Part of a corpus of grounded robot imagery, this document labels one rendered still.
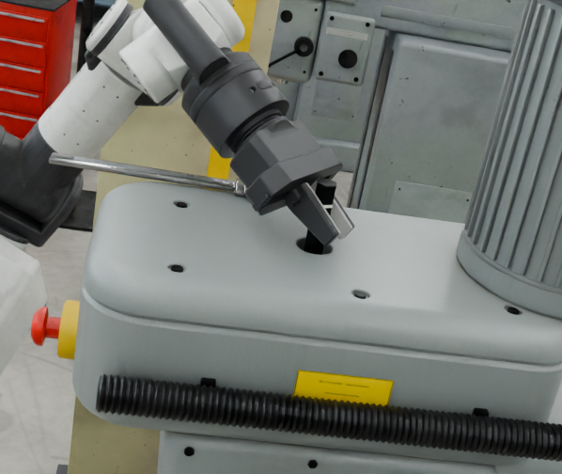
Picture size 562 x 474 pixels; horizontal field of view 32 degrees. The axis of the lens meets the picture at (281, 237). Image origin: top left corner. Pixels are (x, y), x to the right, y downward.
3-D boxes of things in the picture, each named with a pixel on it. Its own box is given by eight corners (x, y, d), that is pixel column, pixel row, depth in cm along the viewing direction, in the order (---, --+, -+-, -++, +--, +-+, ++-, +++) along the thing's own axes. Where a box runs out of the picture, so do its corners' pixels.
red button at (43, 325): (27, 352, 100) (29, 318, 99) (33, 331, 104) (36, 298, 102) (60, 355, 101) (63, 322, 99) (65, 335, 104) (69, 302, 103)
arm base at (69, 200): (-60, 183, 143) (-56, 209, 134) (-12, 109, 142) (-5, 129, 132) (31, 231, 151) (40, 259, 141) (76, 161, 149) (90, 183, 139)
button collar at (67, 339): (54, 369, 100) (59, 318, 98) (63, 338, 106) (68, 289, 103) (75, 371, 100) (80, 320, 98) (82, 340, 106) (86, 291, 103)
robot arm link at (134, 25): (229, 43, 114) (203, 37, 132) (158, -14, 111) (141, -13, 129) (174, 118, 114) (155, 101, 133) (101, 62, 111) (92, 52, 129)
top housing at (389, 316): (61, 431, 91) (76, 278, 85) (92, 294, 115) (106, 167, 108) (545, 481, 97) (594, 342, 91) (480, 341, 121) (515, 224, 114)
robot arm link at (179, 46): (191, 150, 105) (129, 71, 107) (271, 88, 105) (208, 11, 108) (169, 117, 94) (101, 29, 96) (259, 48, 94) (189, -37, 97)
